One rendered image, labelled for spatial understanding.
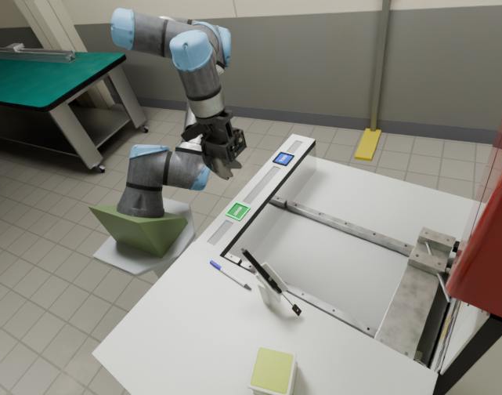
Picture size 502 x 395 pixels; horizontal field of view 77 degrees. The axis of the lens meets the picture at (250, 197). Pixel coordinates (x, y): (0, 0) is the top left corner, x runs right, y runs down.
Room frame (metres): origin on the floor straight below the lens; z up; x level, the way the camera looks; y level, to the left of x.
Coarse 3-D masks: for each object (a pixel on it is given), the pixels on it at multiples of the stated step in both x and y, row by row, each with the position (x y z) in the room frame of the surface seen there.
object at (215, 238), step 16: (288, 144) 0.90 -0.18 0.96; (304, 144) 0.88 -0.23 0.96; (272, 160) 0.84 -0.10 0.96; (256, 176) 0.78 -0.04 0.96; (272, 176) 0.77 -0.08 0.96; (240, 192) 0.73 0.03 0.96; (256, 192) 0.72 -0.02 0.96; (256, 208) 0.64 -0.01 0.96; (224, 224) 0.62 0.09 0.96; (240, 224) 0.60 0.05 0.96; (208, 240) 0.58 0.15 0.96; (224, 240) 0.56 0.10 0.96
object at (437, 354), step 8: (448, 304) 0.27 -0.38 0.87; (456, 304) 0.25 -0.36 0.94; (448, 312) 0.23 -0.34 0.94; (448, 320) 0.22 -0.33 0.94; (440, 328) 0.23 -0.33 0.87; (448, 328) 0.20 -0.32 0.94; (440, 336) 0.20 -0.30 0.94; (440, 344) 0.18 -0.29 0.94; (448, 344) 0.18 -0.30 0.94; (432, 352) 0.19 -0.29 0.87; (440, 352) 0.17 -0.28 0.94; (432, 360) 0.16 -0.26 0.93; (432, 368) 0.15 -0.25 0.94
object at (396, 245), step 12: (288, 204) 0.73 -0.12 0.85; (312, 216) 0.66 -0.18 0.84; (324, 216) 0.64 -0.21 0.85; (336, 228) 0.60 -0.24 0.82; (348, 228) 0.57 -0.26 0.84; (360, 228) 0.56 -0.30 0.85; (372, 240) 0.52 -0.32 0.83; (384, 240) 0.50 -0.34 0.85; (396, 240) 0.49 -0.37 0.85; (408, 252) 0.45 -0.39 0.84
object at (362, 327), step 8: (240, 264) 0.54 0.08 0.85; (248, 264) 0.54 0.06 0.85; (296, 288) 0.42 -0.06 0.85; (296, 296) 0.41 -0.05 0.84; (304, 296) 0.40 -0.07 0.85; (312, 296) 0.39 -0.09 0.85; (312, 304) 0.37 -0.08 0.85; (320, 304) 0.36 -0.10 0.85; (328, 304) 0.36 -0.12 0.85; (328, 312) 0.34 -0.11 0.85; (336, 312) 0.33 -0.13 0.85; (344, 312) 0.33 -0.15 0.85; (344, 320) 0.31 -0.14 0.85; (352, 320) 0.30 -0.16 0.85; (360, 328) 0.28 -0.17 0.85; (368, 328) 0.28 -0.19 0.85; (416, 352) 0.20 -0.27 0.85
